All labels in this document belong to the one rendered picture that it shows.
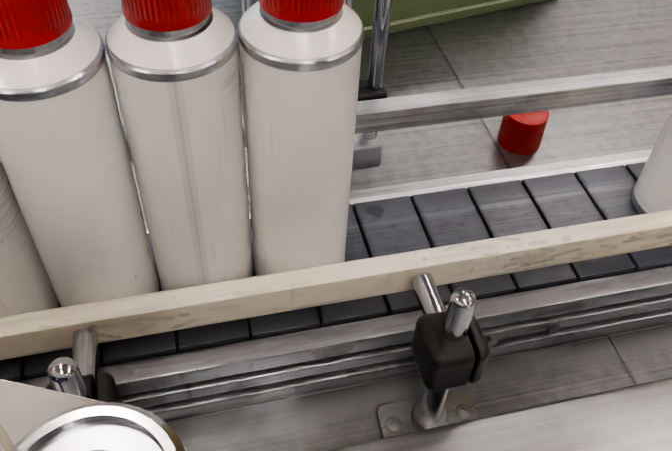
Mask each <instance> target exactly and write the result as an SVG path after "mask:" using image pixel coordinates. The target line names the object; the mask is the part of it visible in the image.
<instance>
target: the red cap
mask: <svg viewBox="0 0 672 451"><path fill-rule="evenodd" d="M548 118H549V111H548V110H545V111H537V112H529V113H521V114H513V115H505V116H503V119H502V123H501V126H500V129H499V133H498V137H497V140H498V143H499V144H500V146H501V147H502V148H503V149H505V150H506V151H508V152H510V153H513V154H517V155H529V154H532V153H534V152H536V151H537V150H538V149H539V146H540V143H541V140H542V137H543V134H544V131H545V127H546V124H547V121H548Z"/></svg>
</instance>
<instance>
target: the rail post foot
mask: <svg viewBox="0 0 672 451"><path fill-rule="evenodd" d="M422 400H423V397H422V398H416V399H410V400H404V401H399V402H393V403H387V404H383V405H381V406H380V407H379V408H378V411H377V419H378V423H379V427H380V430H381V434H382V438H388V437H392V436H397V435H402V434H406V433H411V432H416V431H421V430H425V429H430V428H435V427H439V426H444V425H449V424H454V423H458V422H463V421H468V420H473V419H477V418H478V415H477V412H476V410H475V407H474V404H473V401H472V399H471V397H470V395H469V394H467V393H466V392H463V391H456V392H450V393H448V394H447V397H446V401H445V404H444V407H443V410H442V413H441V416H440V419H439V420H438V421H437V422H436V423H432V424H430V423H426V422H425V421H423V420H422V419H421V417H420V408H421V404H422Z"/></svg>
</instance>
